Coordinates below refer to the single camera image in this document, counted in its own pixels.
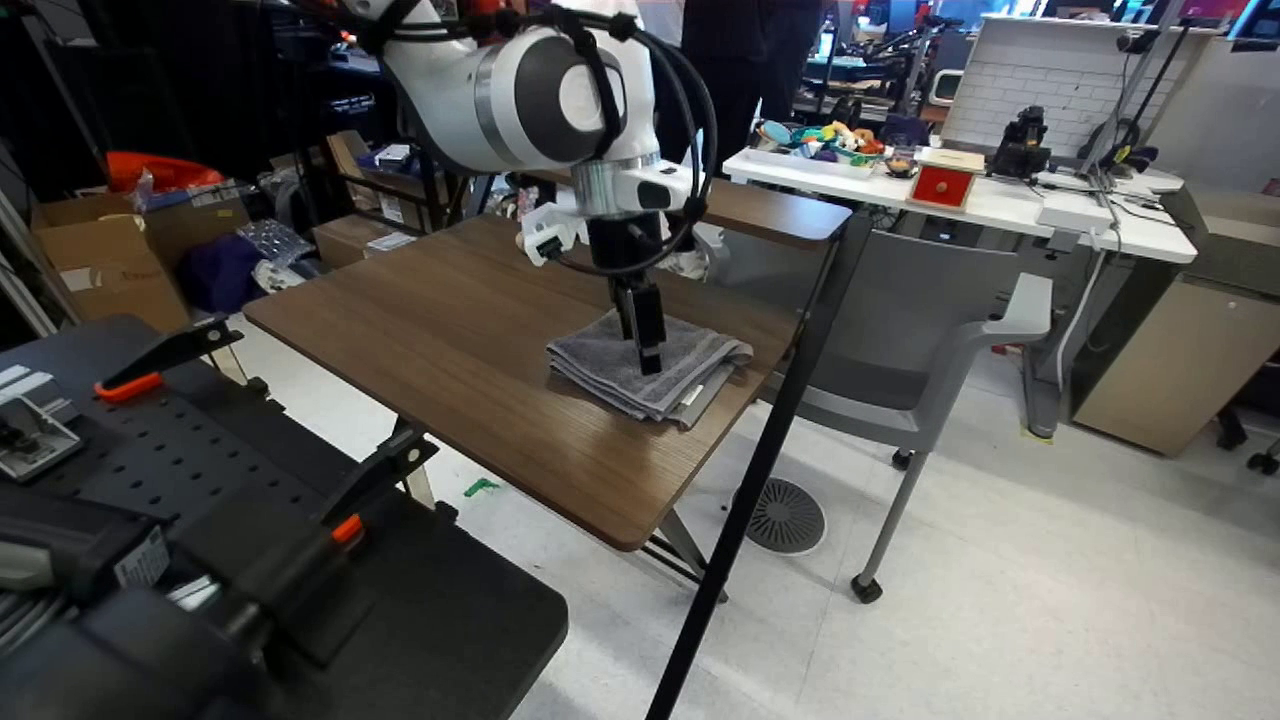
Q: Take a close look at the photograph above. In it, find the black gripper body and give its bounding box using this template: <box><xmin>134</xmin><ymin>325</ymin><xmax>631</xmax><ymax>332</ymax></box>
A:
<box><xmin>584</xmin><ymin>211</ymin><xmax>671</xmax><ymax>293</ymax></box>

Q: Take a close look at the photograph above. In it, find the grey towel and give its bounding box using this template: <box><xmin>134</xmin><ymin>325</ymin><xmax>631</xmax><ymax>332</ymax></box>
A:
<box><xmin>540</xmin><ymin>310</ymin><xmax>757</xmax><ymax>431</ymax></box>

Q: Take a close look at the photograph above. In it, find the black diagonal metal pole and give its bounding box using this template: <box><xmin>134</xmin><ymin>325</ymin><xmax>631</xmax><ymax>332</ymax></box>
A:
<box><xmin>644</xmin><ymin>214</ymin><xmax>876</xmax><ymax>720</ymax></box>

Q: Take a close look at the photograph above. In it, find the pile of colourful toys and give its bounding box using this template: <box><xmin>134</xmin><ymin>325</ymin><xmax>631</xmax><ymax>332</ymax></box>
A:
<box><xmin>750</xmin><ymin>115</ymin><xmax>892</xmax><ymax>170</ymax></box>

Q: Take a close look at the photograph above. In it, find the round dark floor cover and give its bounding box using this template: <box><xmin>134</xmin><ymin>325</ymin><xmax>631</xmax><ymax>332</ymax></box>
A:
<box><xmin>739</xmin><ymin>475</ymin><xmax>828</xmax><ymax>557</ymax></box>

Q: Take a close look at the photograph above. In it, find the person in black clothes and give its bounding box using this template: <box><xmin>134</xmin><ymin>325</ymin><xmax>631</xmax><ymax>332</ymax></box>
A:
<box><xmin>682</xmin><ymin>0</ymin><xmax>826</xmax><ymax>137</ymax></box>

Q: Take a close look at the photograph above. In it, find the grey office chair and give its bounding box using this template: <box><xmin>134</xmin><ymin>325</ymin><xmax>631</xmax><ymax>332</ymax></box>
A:
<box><xmin>711</xmin><ymin>224</ymin><xmax>1057</xmax><ymax>609</ymax></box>

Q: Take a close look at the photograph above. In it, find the small cardboard box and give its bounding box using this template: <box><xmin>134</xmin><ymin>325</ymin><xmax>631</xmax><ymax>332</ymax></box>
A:
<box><xmin>308</xmin><ymin>211</ymin><xmax>417</xmax><ymax>273</ymax></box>

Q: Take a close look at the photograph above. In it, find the red box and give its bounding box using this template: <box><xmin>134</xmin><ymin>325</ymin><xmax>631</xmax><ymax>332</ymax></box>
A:
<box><xmin>909</xmin><ymin>146</ymin><xmax>987</xmax><ymax>211</ymax></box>

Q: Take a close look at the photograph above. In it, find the white desk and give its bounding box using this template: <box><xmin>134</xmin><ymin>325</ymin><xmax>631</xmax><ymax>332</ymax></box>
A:
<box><xmin>719</xmin><ymin>139</ymin><xmax>1201</xmax><ymax>444</ymax></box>

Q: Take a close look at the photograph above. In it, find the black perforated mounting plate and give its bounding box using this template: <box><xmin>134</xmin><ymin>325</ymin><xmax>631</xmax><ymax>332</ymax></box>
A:
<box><xmin>0</xmin><ymin>315</ymin><xmax>572</xmax><ymax>720</ymax></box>

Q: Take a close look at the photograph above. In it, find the dark blue bag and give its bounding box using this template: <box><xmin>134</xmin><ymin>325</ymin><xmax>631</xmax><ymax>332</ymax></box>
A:
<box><xmin>177</xmin><ymin>236</ymin><xmax>273</xmax><ymax>318</ymax></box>

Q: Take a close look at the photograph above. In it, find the black desktop device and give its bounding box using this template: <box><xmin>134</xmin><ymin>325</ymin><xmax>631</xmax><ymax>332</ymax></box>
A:
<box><xmin>987</xmin><ymin>102</ymin><xmax>1057</xmax><ymax>183</ymax></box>

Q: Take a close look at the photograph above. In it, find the white perforated panel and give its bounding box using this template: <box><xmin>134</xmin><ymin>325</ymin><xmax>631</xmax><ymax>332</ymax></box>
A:
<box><xmin>936</xmin><ymin>15</ymin><xmax>1160</xmax><ymax>164</ymax></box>

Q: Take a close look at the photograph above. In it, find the orange red bag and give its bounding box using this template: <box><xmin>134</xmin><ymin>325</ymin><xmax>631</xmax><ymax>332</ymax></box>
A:
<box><xmin>99</xmin><ymin>146</ymin><xmax>229</xmax><ymax>197</ymax></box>

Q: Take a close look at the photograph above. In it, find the black tripod stand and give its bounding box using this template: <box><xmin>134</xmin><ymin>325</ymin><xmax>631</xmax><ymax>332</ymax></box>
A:
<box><xmin>1075</xmin><ymin>0</ymin><xmax>1203</xmax><ymax>174</ymax></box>

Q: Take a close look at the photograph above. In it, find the large cardboard box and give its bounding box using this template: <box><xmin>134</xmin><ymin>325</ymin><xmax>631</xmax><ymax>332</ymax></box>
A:
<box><xmin>28</xmin><ymin>193</ymin><xmax>191</xmax><ymax>336</ymax></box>

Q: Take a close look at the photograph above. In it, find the beige cabinet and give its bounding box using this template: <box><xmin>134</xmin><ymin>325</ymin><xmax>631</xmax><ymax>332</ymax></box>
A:
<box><xmin>1071</xmin><ymin>183</ymin><xmax>1280</xmax><ymax>459</ymax></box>

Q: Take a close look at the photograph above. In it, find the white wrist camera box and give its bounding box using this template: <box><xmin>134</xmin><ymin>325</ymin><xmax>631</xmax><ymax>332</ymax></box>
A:
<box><xmin>517</xmin><ymin>183</ymin><xmax>594</xmax><ymax>267</ymax></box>

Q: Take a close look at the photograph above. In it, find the black table leg frame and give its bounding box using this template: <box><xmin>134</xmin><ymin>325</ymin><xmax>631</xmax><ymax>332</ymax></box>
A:
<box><xmin>635</xmin><ymin>505</ymin><xmax>733</xmax><ymax>596</ymax></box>

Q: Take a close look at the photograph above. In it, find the black clamp orange handle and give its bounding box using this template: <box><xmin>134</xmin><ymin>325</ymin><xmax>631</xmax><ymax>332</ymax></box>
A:
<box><xmin>94</xmin><ymin>315</ymin><xmax>250</xmax><ymax>410</ymax></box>
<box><xmin>215</xmin><ymin>427</ymin><xmax>443</xmax><ymax>644</ymax></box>

